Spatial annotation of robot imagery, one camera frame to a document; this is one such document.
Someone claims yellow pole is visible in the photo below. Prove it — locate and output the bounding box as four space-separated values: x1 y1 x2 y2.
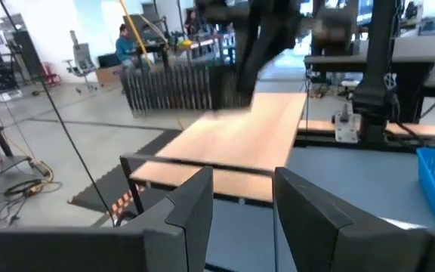
118 0 154 70

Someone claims grey office chair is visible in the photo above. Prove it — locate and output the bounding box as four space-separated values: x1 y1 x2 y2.
63 29 100 94

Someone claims red metal stand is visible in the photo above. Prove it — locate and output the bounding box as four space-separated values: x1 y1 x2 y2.
40 61 62 87

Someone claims black floor mat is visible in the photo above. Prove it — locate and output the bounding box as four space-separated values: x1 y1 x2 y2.
68 128 183 227

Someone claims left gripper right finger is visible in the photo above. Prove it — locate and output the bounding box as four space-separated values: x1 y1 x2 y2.
273 166 430 272

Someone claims wooden shelf with black frame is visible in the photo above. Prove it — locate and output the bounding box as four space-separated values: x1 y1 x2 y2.
119 92 308 216

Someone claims cardboard box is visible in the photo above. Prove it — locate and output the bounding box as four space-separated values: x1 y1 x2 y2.
94 64 123 85

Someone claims computer monitor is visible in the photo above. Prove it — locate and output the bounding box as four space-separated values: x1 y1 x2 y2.
123 13 166 43

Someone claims thin black cable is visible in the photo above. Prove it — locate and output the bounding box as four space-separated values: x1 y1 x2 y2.
0 0 116 224

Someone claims silver metal bracket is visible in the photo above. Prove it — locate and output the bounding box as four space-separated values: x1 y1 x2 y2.
332 104 362 144

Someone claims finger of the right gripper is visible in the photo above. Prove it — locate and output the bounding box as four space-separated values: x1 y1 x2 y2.
236 36 281 96

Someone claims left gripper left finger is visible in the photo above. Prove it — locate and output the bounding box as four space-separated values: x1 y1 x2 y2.
121 165 214 272

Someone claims wooden base board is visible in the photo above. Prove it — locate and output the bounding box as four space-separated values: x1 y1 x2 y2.
296 119 435 152

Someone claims floor cable bundle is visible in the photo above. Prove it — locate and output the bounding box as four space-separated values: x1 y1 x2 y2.
0 158 63 227

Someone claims person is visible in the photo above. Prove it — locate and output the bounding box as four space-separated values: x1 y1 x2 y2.
114 23 143 71

